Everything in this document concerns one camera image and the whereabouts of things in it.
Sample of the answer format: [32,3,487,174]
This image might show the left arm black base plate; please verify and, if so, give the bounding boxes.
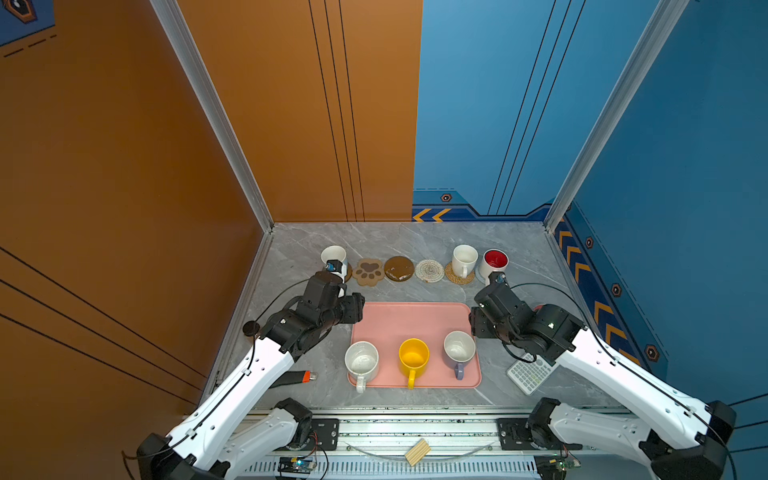
[286,418,340,452]

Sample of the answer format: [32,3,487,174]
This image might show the pink plastic tray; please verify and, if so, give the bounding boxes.
[351,302,482,389]

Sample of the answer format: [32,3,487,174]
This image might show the white mug red inside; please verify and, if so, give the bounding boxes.
[476,249,509,283]

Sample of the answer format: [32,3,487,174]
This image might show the cream multicolour woven coaster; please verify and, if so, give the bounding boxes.
[414,259,445,283]

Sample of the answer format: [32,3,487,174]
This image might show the lilac mug white inside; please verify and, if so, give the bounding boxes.
[443,330,476,381]

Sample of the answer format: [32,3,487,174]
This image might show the light blue mug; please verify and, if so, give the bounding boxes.
[321,245,348,280]

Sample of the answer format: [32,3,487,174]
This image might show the circuit board right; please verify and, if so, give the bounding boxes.
[534,457,582,480]

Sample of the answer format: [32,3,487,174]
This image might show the orange black utility knife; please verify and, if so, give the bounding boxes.
[279,370,317,386]

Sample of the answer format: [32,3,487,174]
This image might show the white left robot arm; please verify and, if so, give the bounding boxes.
[133,293,365,479]

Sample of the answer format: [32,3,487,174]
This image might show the tan rattan coaster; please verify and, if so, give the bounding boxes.
[444,264,475,285]

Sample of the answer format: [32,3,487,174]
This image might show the grey aluminium corner post right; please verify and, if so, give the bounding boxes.
[543,0,689,234]

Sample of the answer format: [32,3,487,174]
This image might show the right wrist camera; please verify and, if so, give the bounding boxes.
[474,272,523,321]

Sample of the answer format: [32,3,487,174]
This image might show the green circuit board left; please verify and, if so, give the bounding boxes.
[277,456,318,479]

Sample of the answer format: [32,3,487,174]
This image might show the small wooden block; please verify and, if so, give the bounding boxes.
[404,438,431,467]

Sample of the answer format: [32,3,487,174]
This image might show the chipped brown wooden coaster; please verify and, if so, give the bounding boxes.
[384,256,415,282]

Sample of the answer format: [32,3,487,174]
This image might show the grey aluminium corner post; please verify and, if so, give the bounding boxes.
[543,0,689,234]
[150,0,274,234]

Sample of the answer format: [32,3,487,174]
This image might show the yellow mug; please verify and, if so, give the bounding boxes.
[398,338,430,390]

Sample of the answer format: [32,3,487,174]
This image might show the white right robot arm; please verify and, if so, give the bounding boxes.
[469,297,736,479]

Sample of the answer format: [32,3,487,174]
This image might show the aluminium front rail frame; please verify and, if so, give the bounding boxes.
[158,407,688,480]

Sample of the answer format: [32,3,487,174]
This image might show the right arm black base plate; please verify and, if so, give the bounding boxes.
[496,418,583,451]

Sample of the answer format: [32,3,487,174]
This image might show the grey aluminium corner post left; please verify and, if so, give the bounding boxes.
[150,0,274,234]

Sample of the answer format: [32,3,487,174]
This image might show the spice jar black lid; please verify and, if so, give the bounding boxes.
[242,320,261,338]

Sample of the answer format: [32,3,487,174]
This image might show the paw shaped cork coaster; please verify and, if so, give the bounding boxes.
[352,258,385,287]

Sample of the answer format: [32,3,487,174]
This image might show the white scientific calculator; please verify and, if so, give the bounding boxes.
[506,353,557,396]

